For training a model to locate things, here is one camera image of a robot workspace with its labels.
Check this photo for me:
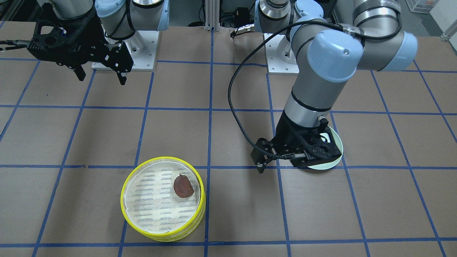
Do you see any brown bun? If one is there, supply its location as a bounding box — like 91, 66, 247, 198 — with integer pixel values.
173, 174, 195, 198

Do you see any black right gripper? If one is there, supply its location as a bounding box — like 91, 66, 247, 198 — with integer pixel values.
27, 15, 134, 86

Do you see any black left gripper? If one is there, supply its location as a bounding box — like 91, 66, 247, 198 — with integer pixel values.
250, 112, 329, 174

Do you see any black braided cable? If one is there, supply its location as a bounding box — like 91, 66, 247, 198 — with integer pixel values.
227, 19, 402, 160

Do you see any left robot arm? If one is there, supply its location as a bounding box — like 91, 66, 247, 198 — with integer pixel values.
251, 0, 418, 173

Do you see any aluminium frame post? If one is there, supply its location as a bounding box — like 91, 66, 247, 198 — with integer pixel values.
204, 0, 221, 33

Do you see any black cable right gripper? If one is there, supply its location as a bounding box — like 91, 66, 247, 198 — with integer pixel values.
0, 40, 31, 50

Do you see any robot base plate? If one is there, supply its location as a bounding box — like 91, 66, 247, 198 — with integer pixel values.
265, 35, 299, 75
91, 30, 160, 71

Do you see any yellow steamer basket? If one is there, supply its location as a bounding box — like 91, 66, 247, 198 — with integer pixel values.
140, 210, 205, 242
120, 156, 206, 236

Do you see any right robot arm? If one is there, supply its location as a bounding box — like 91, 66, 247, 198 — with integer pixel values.
27, 0, 170, 85

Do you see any light green plate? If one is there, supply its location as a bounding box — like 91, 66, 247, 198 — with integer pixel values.
308, 126, 344, 171

